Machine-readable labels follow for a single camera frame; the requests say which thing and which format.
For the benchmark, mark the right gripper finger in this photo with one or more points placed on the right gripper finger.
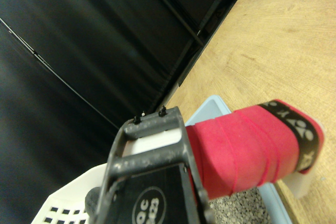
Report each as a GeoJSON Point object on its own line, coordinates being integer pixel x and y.
{"type": "Point", "coordinates": [152, 127]}

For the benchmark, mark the black lump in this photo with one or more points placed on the black lump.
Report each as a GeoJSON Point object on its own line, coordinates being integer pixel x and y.
{"type": "Point", "coordinates": [92, 203]}

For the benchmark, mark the black curtain stand foot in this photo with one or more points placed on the black curtain stand foot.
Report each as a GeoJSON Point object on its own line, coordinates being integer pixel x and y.
{"type": "Point", "coordinates": [210, 35]}

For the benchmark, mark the blue litter tray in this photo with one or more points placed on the blue litter tray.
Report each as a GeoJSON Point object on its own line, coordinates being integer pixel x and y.
{"type": "Point", "coordinates": [236, 211]}

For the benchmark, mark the black curtain stand pole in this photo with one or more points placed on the black curtain stand pole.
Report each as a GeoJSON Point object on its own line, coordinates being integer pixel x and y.
{"type": "Point", "coordinates": [170, 6]}
{"type": "Point", "coordinates": [34, 51]}

